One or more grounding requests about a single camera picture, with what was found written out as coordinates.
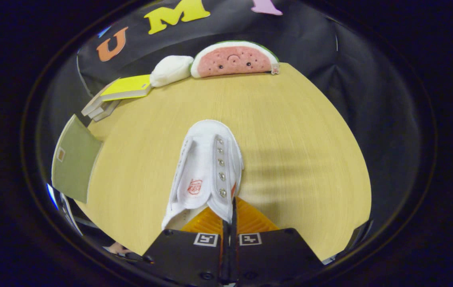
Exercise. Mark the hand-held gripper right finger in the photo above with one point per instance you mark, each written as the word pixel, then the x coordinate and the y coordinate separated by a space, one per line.
pixel 274 255

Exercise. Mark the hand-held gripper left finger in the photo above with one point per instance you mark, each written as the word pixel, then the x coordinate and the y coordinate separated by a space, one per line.
pixel 186 255

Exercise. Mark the white canvas shoe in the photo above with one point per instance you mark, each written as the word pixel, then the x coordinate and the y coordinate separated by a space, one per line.
pixel 202 159

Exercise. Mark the green fabric storage box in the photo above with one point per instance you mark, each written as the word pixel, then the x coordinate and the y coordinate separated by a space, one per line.
pixel 75 159

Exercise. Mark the yellow book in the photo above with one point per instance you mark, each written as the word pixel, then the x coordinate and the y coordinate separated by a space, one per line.
pixel 127 85

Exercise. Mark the white plush toy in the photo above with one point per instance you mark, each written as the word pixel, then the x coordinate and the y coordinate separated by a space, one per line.
pixel 170 69

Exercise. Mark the watermelon slice plush toy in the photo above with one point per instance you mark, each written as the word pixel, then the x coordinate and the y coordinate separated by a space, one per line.
pixel 232 59

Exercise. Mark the black backdrop cloth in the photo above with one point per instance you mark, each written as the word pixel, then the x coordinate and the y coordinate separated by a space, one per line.
pixel 330 52

